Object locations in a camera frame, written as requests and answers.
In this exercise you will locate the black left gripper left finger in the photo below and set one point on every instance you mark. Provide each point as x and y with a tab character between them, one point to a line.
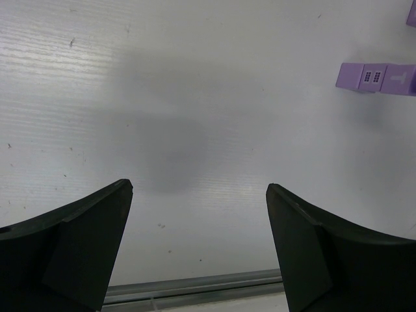
63	260

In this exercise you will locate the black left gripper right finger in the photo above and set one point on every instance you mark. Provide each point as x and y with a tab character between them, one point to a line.
330	264

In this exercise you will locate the purple wood block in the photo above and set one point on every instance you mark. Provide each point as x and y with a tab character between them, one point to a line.
399	79
411	19
372	77
349	76

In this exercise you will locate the aluminium rail front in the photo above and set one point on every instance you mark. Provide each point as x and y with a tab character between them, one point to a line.
164	289

